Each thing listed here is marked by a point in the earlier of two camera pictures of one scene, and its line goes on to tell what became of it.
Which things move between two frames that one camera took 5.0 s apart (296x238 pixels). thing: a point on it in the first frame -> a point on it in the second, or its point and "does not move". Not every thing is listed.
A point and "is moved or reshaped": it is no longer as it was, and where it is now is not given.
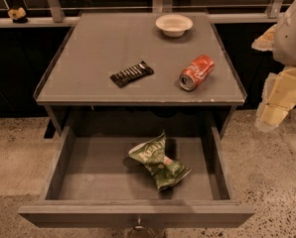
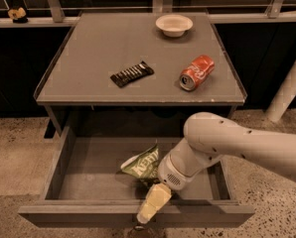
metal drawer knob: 139,227 does not move
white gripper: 291,39 -> 170,174
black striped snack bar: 132,74 does not move
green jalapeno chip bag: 165,171 is moved or reshaped
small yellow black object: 18,15 does not move
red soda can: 197,71 does not move
